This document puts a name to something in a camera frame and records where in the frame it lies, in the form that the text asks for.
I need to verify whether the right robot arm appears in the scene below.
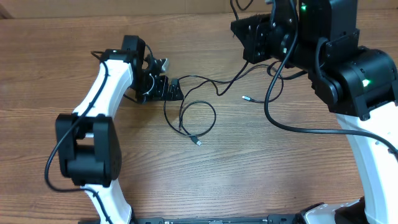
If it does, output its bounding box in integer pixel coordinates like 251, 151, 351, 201
230, 0, 397, 223

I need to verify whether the black usb cable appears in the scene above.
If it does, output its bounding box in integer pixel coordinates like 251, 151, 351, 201
163, 79, 218, 147
178, 60, 285, 105

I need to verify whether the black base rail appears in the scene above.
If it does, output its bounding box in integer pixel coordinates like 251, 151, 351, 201
129, 214, 306, 224

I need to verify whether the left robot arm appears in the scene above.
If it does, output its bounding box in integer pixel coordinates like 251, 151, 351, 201
50, 35, 183, 223

